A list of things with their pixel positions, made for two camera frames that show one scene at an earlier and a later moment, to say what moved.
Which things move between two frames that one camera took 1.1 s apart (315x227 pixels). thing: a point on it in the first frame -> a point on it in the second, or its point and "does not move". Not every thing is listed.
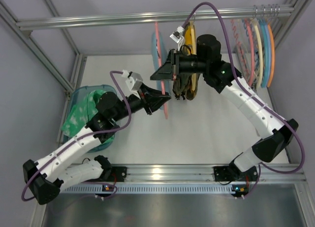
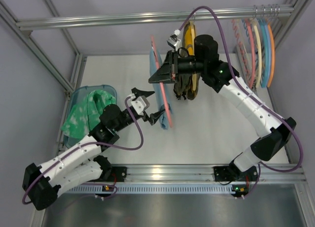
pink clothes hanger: (160, 61) -> (168, 110)
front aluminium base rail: (273, 173) does not move
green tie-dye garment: (83, 110) does not move
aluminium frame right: (301, 0) does not move
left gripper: (146, 103) -> (146, 112)
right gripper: (175, 64) does not move
